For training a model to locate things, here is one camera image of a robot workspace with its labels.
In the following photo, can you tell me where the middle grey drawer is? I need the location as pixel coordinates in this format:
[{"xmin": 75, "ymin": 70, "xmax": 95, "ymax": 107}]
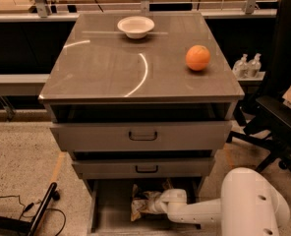
[{"xmin": 73, "ymin": 157, "xmax": 214, "ymax": 179}]

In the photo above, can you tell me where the upper grey drawer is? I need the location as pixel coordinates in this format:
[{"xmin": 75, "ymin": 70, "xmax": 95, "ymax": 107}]
[{"xmin": 50, "ymin": 121, "xmax": 232, "ymax": 151}]

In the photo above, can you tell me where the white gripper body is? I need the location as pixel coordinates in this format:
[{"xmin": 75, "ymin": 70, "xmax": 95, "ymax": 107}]
[{"xmin": 147, "ymin": 192, "xmax": 167, "ymax": 214}]

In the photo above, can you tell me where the clear pump bottle left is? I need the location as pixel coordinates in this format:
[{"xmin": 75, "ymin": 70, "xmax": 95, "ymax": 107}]
[{"xmin": 233, "ymin": 54, "xmax": 248, "ymax": 79}]

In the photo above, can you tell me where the orange fruit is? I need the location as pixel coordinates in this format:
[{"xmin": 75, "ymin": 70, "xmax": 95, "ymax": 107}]
[{"xmin": 186, "ymin": 45, "xmax": 210, "ymax": 71}]

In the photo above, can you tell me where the brown chip bag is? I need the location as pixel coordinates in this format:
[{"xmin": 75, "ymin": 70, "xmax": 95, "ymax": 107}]
[{"xmin": 131, "ymin": 178, "xmax": 173, "ymax": 221}]

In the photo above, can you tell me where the open bottom drawer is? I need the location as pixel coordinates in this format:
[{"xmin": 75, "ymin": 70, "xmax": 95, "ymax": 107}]
[{"xmin": 87, "ymin": 178, "xmax": 202, "ymax": 236}]

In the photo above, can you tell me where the black office chair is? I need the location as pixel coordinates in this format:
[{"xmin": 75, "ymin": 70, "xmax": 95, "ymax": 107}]
[{"xmin": 227, "ymin": 0, "xmax": 291, "ymax": 172}]

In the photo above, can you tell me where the grey drawer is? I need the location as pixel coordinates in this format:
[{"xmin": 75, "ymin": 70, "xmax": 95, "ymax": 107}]
[
  {"xmin": 50, "ymin": 121, "xmax": 232, "ymax": 151},
  {"xmin": 73, "ymin": 157, "xmax": 214, "ymax": 179}
]

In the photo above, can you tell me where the clear pump bottle right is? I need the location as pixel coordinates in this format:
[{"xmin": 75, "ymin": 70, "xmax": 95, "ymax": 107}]
[{"xmin": 247, "ymin": 53, "xmax": 262, "ymax": 78}]

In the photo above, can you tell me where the grey drawer cabinet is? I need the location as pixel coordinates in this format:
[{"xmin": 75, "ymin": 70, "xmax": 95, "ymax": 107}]
[{"xmin": 37, "ymin": 11, "xmax": 246, "ymax": 182}]

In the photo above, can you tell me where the black stand leg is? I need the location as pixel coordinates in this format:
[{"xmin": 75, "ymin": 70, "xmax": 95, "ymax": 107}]
[{"xmin": 0, "ymin": 182, "xmax": 57, "ymax": 236}]

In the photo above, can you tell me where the white bowl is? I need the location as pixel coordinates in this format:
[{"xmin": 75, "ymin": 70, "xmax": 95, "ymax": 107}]
[{"xmin": 117, "ymin": 16, "xmax": 154, "ymax": 39}]

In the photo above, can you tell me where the clear pump bottle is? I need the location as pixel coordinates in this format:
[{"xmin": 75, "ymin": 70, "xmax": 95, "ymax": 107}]
[
  {"xmin": 233, "ymin": 54, "xmax": 248, "ymax": 79},
  {"xmin": 247, "ymin": 53, "xmax": 262, "ymax": 78}
]

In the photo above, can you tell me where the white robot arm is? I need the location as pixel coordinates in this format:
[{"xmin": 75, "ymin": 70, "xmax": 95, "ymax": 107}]
[{"xmin": 147, "ymin": 167, "xmax": 290, "ymax": 236}]

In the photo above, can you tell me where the black floor cable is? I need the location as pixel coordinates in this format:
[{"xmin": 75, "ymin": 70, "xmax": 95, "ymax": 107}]
[{"xmin": 0, "ymin": 134, "xmax": 68, "ymax": 236}]

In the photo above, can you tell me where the grey low bench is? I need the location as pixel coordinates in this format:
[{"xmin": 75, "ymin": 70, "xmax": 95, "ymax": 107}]
[{"xmin": 0, "ymin": 74, "xmax": 49, "ymax": 96}]

